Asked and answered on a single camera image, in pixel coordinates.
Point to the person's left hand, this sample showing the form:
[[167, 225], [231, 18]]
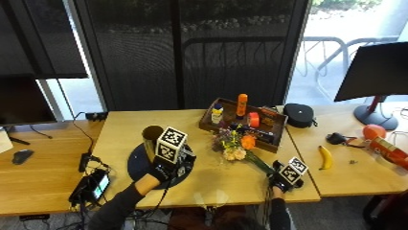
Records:
[[165, 171]]

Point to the person's right hand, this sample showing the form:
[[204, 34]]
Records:
[[282, 182]]

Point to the gold cylinder vase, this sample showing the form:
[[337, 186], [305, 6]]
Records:
[[151, 143]]

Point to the colourful flower bouquet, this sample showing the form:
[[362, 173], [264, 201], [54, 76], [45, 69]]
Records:
[[236, 145]]

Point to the white marker cube right glove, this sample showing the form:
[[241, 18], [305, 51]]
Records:
[[293, 171]]

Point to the white marker cube glove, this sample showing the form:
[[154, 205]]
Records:
[[293, 171], [171, 143]]

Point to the white marker cube left glove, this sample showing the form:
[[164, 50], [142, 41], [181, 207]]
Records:
[[171, 143]]

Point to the dark blue box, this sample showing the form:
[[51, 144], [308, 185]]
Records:
[[262, 135]]

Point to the yellow banana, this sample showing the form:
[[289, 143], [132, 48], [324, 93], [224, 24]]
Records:
[[326, 158]]

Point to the dark round mat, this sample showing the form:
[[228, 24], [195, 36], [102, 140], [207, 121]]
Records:
[[139, 166]]

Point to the white bottle blue cap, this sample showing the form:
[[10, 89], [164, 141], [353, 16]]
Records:
[[217, 114]]

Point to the brown patterned box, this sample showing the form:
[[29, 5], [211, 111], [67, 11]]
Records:
[[269, 117]]

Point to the black oval case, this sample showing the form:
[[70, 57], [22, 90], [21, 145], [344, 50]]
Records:
[[298, 115]]

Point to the dark wooden tray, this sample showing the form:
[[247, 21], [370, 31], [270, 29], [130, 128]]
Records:
[[229, 110]]

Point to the small metal screw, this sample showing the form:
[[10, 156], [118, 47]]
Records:
[[353, 162]]

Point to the orange bottle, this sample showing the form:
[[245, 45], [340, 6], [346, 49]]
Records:
[[243, 105]]

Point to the smartphone in black holder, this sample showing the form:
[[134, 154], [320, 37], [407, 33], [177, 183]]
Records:
[[100, 185]]

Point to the black power adapter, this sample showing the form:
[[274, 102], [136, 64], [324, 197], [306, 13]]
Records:
[[84, 162]]

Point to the orange ball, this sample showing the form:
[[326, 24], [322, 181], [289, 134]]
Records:
[[374, 131]]

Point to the grey round monitor base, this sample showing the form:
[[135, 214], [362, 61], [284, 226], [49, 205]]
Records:
[[377, 118]]

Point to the dark red bag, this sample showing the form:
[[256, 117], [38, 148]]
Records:
[[389, 212]]

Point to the black monitor red stand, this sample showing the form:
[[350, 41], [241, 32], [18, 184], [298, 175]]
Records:
[[377, 70]]

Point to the dark computer mouse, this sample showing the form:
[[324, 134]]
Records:
[[22, 156]]

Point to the grey metal bike rack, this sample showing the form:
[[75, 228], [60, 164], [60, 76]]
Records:
[[336, 48]]

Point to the white paper sheet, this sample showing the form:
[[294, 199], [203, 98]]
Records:
[[5, 140]]

